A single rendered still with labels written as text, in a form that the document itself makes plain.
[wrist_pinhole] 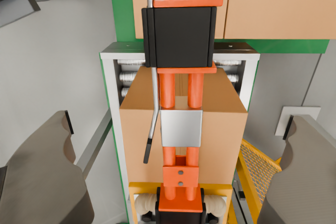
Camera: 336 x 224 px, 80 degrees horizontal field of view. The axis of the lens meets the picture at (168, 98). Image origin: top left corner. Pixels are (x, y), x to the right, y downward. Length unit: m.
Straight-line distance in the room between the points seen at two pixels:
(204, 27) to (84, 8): 1.41
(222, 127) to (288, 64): 1.17
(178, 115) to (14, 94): 1.96
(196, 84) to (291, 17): 0.82
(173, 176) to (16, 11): 0.77
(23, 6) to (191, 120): 0.74
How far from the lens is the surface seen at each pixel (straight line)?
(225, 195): 0.64
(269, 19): 1.02
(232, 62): 1.01
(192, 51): 0.25
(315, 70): 1.89
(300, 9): 1.06
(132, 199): 0.66
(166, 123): 0.30
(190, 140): 0.32
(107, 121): 1.48
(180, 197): 0.44
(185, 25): 0.24
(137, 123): 0.66
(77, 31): 1.67
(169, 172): 0.37
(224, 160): 0.77
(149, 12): 0.24
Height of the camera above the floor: 1.48
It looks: 61 degrees down
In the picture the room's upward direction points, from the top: 174 degrees counter-clockwise
